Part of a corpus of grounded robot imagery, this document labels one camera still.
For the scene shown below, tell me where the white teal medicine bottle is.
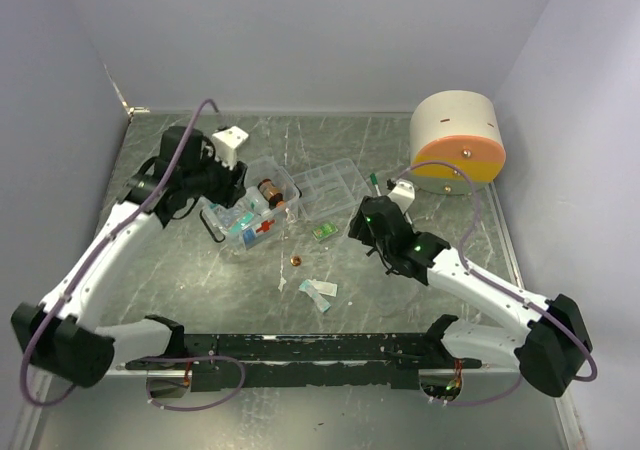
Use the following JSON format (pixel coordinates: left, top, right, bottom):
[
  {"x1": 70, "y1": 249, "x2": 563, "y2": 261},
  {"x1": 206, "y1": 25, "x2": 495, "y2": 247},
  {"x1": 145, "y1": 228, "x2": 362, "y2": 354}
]
[{"x1": 247, "y1": 194, "x2": 270, "y2": 215}]

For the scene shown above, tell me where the small green medicine box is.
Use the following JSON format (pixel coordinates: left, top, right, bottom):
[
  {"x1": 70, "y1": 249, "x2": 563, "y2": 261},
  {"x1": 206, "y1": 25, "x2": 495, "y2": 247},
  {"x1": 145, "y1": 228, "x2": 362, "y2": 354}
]
[{"x1": 312, "y1": 222, "x2": 338, "y2": 241}]

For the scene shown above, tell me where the white bandage wrapper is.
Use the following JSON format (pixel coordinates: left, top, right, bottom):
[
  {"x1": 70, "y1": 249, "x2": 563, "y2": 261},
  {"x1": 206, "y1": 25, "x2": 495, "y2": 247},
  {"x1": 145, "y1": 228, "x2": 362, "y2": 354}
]
[{"x1": 308, "y1": 279, "x2": 338, "y2": 297}]

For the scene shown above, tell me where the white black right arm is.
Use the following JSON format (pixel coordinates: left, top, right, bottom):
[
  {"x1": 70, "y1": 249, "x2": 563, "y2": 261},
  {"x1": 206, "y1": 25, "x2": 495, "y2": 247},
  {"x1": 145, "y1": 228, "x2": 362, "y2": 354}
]
[{"x1": 349, "y1": 196, "x2": 597, "y2": 397}]

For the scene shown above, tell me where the cream round drawer cabinet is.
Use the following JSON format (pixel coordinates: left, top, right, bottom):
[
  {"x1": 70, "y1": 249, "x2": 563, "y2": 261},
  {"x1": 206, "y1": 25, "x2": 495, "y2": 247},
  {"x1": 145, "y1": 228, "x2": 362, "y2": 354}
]
[{"x1": 409, "y1": 90, "x2": 506, "y2": 195}]

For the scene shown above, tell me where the clear plastic medicine box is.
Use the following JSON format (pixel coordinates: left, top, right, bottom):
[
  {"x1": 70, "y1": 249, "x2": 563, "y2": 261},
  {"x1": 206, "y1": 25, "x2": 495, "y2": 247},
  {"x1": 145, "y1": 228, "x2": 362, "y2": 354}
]
[{"x1": 199, "y1": 156, "x2": 301, "y2": 254}]

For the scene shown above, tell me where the aluminium frame rail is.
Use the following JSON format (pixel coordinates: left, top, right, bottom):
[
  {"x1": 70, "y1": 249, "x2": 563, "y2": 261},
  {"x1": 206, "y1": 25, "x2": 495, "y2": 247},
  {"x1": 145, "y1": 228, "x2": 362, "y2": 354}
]
[{"x1": 114, "y1": 333, "x2": 564, "y2": 376}]

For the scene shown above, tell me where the brown orange medicine bottle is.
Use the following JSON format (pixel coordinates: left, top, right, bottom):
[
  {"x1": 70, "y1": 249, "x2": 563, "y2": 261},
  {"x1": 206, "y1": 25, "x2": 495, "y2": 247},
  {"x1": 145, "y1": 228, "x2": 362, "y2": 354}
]
[{"x1": 257, "y1": 179, "x2": 285, "y2": 209}]

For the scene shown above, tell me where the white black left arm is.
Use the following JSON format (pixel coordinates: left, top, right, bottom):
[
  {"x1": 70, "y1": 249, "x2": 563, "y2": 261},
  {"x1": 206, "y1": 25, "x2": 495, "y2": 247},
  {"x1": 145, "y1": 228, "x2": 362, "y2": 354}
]
[{"x1": 11, "y1": 126, "x2": 248, "y2": 388}]

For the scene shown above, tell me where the green capped marker pen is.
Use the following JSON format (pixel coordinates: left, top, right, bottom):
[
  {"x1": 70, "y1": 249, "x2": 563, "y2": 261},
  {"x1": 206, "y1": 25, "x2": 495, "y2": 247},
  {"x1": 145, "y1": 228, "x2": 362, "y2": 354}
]
[{"x1": 370, "y1": 173, "x2": 382, "y2": 196}]

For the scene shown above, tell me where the teal dotted bandage packet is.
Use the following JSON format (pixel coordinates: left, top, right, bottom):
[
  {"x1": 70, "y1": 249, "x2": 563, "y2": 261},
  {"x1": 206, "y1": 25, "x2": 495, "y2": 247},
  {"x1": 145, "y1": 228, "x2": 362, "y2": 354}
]
[{"x1": 299, "y1": 280, "x2": 331, "y2": 313}]

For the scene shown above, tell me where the teal blister pack bag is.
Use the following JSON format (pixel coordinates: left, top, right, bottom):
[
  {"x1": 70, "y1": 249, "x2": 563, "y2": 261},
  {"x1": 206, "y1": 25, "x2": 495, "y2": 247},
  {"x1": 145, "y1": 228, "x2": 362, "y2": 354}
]
[{"x1": 224, "y1": 209, "x2": 255, "y2": 234}]

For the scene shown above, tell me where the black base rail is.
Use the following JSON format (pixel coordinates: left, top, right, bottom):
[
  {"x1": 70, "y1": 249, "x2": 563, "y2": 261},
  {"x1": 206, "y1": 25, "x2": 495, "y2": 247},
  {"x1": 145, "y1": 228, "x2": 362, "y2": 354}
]
[{"x1": 125, "y1": 331, "x2": 481, "y2": 392}]

